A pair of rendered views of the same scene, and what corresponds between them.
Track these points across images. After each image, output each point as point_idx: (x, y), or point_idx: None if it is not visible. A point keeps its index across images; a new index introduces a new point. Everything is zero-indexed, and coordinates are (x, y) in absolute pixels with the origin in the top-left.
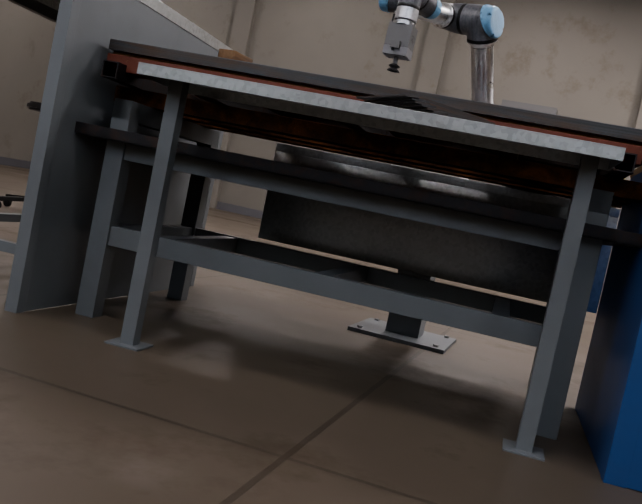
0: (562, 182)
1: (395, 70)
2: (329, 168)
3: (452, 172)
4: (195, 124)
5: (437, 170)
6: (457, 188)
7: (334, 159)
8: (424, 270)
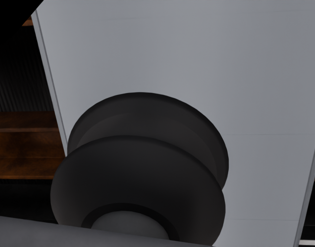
0: None
1: (99, 116)
2: None
3: None
4: None
5: (32, 111)
6: (41, 216)
7: None
8: None
